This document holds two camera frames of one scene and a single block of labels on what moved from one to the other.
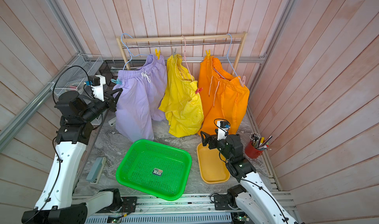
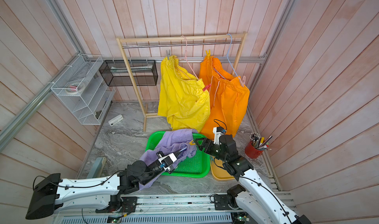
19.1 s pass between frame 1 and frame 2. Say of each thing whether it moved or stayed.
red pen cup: stayed
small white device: stayed
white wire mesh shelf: stayed
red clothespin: moved
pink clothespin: stayed
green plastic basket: moved
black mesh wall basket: stayed
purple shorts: moved
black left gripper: moved
